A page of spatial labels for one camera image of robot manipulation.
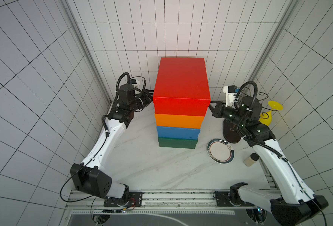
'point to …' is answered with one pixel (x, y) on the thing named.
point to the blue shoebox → (178, 132)
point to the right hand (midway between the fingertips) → (207, 100)
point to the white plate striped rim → (220, 151)
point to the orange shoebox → (179, 121)
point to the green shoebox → (177, 142)
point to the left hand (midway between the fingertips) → (156, 95)
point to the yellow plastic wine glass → (265, 117)
